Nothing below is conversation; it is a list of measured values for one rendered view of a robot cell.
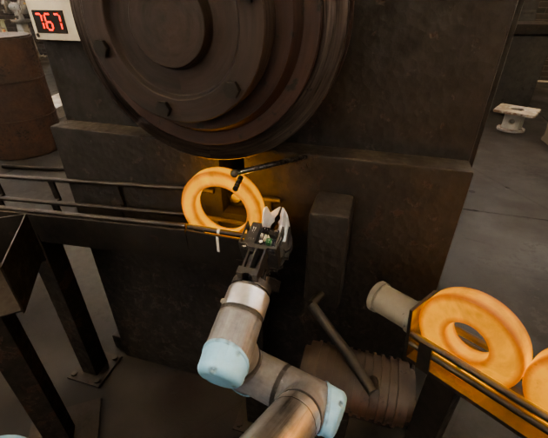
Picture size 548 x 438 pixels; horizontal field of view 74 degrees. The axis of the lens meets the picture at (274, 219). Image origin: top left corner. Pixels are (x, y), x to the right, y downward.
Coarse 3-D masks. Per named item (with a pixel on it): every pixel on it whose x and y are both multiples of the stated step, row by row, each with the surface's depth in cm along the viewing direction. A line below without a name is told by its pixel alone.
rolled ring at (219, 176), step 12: (216, 168) 75; (228, 168) 75; (192, 180) 75; (204, 180) 74; (216, 180) 74; (228, 180) 73; (192, 192) 77; (240, 192) 74; (252, 192) 73; (192, 204) 79; (252, 204) 74; (192, 216) 80; (204, 216) 82; (252, 216) 76; (216, 228) 82; (228, 228) 83; (240, 228) 81
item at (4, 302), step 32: (0, 224) 82; (0, 256) 86; (32, 256) 82; (0, 288) 79; (32, 288) 79; (0, 320) 80; (0, 352) 84; (32, 352) 92; (32, 384) 92; (32, 416) 98; (64, 416) 106; (96, 416) 115
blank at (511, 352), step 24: (456, 288) 55; (432, 312) 57; (456, 312) 54; (480, 312) 50; (504, 312) 50; (432, 336) 59; (456, 336) 58; (504, 336) 49; (528, 336) 49; (480, 360) 54; (504, 360) 50; (528, 360) 49; (504, 384) 51
